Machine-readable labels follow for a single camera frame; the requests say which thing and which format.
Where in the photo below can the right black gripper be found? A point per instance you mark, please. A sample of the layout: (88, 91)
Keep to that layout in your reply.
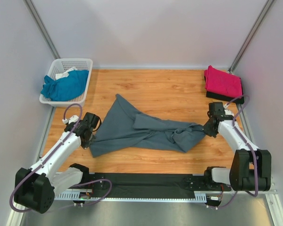
(212, 134)

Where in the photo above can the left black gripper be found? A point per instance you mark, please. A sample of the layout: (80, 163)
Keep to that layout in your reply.
(86, 145)

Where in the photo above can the grey-blue t-shirt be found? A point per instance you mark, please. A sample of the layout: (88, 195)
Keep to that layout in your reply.
(125, 126)

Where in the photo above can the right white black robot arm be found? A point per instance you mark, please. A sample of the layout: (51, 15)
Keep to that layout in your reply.
(251, 166)

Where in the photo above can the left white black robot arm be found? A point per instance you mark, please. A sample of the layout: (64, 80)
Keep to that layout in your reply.
(37, 186)

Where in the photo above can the folded magenta t-shirt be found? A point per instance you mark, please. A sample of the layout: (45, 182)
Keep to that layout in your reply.
(211, 71)

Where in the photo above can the teal blue t-shirt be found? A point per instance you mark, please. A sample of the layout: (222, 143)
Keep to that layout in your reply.
(67, 88)

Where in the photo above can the white t-shirt in basket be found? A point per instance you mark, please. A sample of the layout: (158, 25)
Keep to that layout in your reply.
(65, 74)

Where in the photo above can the white plastic laundry basket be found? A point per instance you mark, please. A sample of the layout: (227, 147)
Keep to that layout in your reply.
(60, 66)

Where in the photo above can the black base cloth strip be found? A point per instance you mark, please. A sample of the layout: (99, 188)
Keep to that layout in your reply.
(147, 186)

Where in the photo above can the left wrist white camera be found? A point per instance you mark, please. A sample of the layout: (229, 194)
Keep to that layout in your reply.
(73, 119)

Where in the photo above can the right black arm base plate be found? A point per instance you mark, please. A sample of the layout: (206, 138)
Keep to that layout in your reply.
(203, 183)

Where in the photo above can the white slotted cable duct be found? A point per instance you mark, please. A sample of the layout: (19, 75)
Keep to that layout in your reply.
(75, 196)

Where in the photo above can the right aluminium corner post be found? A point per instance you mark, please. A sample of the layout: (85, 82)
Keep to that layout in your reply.
(252, 33)

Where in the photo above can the aluminium corner post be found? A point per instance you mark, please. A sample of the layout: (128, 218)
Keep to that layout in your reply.
(252, 33)
(40, 25)

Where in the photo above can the left aluminium corner post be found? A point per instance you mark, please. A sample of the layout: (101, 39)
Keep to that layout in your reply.
(40, 25)

